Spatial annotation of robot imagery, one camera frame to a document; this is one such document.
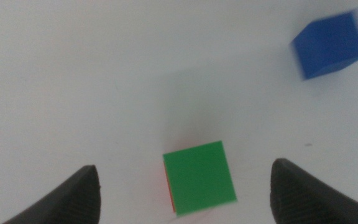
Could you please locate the red cube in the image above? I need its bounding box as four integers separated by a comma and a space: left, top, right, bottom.
163, 163, 177, 214

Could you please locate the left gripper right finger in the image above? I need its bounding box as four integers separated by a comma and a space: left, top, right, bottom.
269, 157, 358, 224

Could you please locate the green cube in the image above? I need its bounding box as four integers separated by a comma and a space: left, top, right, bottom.
162, 140, 238, 217

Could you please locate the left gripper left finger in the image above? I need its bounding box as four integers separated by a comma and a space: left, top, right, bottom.
1, 164, 101, 224

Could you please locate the blue cube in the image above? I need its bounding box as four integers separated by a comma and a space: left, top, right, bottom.
289, 9, 358, 82

